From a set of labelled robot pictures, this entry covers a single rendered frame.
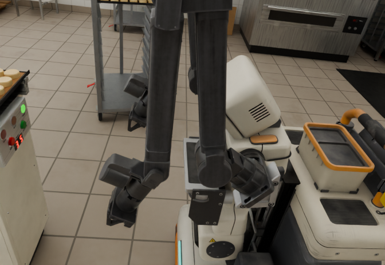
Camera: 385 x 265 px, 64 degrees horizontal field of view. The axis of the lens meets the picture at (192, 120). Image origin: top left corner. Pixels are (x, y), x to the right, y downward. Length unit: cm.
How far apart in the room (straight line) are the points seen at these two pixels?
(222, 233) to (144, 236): 76
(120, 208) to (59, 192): 128
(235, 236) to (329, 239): 33
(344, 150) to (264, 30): 335
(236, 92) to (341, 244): 52
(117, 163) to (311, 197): 61
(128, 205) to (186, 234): 73
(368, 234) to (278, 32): 361
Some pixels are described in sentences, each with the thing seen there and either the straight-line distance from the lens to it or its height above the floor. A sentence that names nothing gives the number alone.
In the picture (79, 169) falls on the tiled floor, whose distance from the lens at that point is 219.
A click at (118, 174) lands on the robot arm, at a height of 97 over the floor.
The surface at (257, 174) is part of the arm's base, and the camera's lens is 74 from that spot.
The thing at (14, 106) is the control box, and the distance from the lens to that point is 127.
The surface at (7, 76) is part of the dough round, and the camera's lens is 131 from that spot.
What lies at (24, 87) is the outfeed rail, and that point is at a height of 87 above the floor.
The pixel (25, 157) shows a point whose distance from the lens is 144.
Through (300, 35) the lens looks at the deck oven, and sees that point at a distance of 449.
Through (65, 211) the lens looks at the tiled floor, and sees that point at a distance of 196.
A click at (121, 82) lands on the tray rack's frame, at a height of 15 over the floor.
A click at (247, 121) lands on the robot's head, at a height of 106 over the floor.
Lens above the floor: 148
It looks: 34 degrees down
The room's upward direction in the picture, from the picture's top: 8 degrees clockwise
